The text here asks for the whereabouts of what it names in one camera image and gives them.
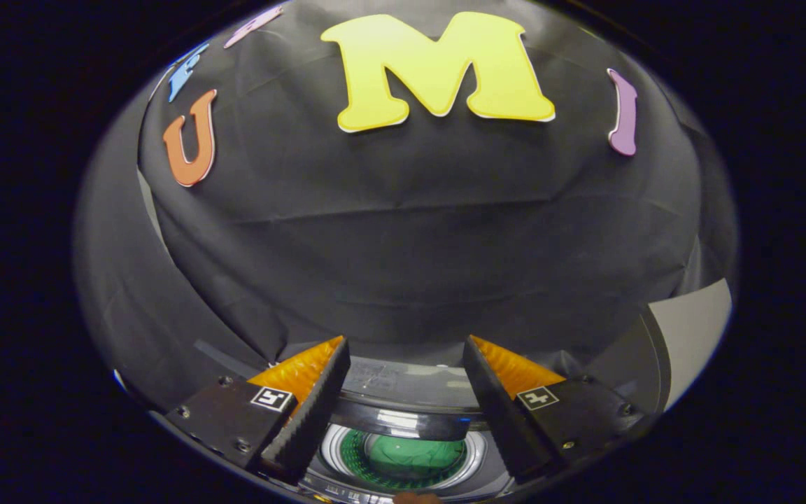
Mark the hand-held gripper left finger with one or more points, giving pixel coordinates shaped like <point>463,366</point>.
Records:
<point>315,409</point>

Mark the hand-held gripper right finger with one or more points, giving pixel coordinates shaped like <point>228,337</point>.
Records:
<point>497,409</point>

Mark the dark grey washing machine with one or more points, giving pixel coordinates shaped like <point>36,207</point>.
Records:
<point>487,469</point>

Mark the green polo shirt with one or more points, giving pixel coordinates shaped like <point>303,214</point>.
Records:
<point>410,456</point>

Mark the black backdrop cloth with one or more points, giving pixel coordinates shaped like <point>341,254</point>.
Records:
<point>403,245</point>

